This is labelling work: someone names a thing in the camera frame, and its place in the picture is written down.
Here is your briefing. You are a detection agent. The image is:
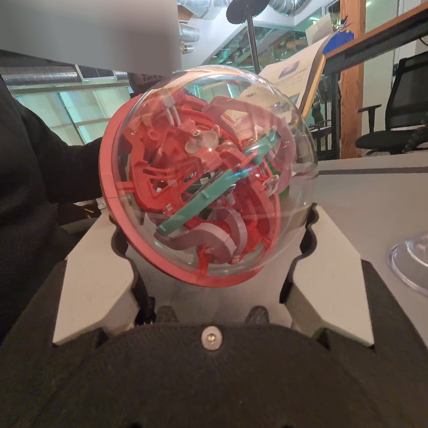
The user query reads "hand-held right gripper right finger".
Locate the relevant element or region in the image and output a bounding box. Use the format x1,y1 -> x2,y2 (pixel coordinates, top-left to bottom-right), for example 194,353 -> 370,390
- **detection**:
280,204 -> 376,347

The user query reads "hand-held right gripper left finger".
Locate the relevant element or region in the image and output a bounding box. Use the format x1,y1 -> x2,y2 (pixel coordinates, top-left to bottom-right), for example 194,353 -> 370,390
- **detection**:
52,214 -> 140,346

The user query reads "clear maze ball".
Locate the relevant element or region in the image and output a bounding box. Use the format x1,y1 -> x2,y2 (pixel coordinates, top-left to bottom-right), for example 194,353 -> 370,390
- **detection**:
99,64 -> 319,289

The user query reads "clear plastic ball stand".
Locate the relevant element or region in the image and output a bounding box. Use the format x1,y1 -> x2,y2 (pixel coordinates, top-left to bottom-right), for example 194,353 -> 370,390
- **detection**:
387,233 -> 428,295

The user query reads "black round disc stand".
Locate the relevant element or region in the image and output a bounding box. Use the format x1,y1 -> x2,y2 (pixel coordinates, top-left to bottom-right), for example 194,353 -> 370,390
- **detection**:
226,0 -> 270,73

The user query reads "white printed poster board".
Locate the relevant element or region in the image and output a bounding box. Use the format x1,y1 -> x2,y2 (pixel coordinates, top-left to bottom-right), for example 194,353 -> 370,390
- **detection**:
239,43 -> 327,116

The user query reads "black mesh office chair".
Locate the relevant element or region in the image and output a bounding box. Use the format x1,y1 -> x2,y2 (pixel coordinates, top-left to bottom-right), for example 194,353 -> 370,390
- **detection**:
354,51 -> 428,155

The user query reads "blue plastic object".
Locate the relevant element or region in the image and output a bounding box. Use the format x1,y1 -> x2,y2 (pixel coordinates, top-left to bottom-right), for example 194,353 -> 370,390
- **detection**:
325,28 -> 356,56

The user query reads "wooden desk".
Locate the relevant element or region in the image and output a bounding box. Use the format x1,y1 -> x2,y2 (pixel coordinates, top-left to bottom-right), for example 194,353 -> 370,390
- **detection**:
324,3 -> 428,76

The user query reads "silver ventilation duct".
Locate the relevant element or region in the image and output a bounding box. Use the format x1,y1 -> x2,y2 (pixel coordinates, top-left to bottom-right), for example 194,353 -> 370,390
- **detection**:
177,0 -> 306,56

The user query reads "wooden post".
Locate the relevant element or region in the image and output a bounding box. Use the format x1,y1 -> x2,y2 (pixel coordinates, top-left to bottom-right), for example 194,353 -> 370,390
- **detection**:
339,0 -> 367,159

